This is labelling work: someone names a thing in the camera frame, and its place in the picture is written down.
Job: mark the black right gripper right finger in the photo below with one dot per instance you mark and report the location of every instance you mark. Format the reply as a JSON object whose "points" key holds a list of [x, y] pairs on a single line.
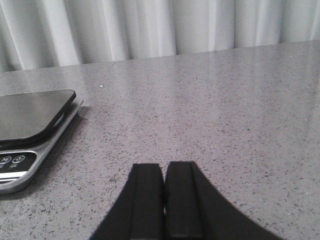
{"points": [[195, 210]]}

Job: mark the white pleated curtain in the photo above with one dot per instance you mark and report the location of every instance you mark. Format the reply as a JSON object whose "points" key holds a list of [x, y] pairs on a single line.
{"points": [[54, 33]]}

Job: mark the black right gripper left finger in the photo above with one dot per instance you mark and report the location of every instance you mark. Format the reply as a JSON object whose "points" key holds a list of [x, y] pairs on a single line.
{"points": [[138, 213]]}

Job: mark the silver black kitchen scale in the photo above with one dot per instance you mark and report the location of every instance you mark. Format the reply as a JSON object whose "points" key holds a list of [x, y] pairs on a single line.
{"points": [[31, 125]]}

